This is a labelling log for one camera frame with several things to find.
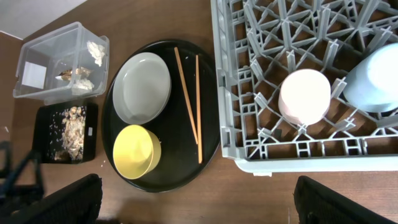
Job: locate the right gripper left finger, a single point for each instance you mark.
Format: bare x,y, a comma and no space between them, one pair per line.
79,202

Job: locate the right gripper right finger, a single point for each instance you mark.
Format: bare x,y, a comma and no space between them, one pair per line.
317,204

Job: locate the yellow bowl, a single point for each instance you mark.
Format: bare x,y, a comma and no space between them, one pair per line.
136,152

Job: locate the pink plastic cup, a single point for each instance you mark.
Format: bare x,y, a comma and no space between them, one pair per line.
304,97

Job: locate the blue plastic cup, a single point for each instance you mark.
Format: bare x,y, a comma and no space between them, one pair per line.
372,85

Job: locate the grey-green plate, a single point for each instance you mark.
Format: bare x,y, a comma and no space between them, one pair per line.
141,88

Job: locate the wooden chopstick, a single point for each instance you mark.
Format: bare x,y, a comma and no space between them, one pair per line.
185,93
198,109

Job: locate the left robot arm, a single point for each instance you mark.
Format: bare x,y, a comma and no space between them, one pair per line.
18,177

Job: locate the grey dishwasher rack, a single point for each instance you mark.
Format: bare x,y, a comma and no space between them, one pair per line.
259,43

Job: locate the black rectangular tray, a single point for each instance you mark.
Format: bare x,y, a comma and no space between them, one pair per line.
44,140

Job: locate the pile of food scraps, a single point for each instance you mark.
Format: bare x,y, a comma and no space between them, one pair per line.
72,130

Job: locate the crumpled white tissue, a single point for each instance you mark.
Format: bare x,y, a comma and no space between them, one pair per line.
83,84

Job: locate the round black tray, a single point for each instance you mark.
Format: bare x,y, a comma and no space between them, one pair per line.
178,163

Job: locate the gold foil wrapper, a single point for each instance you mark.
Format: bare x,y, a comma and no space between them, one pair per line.
80,73

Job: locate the white label on bin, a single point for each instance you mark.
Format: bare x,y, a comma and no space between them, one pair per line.
34,75

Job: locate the clear plastic bin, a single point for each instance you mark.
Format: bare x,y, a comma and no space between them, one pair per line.
59,50

